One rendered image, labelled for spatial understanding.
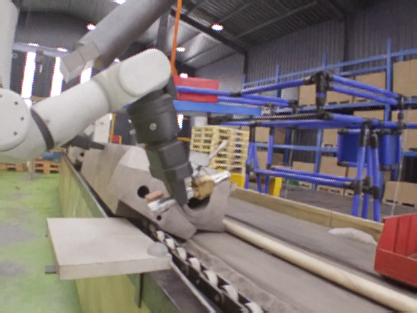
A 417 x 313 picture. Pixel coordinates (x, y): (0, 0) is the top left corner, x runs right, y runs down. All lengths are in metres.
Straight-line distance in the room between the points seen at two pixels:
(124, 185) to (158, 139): 0.24
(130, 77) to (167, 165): 0.16
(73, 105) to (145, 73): 0.13
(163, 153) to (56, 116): 0.19
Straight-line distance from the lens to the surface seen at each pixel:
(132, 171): 0.71
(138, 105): 0.51
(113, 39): 8.25
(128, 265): 0.56
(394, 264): 0.74
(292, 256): 0.75
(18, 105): 0.40
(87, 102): 0.45
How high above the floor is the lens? 1.01
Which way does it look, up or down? 1 degrees down
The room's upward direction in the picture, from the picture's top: 6 degrees clockwise
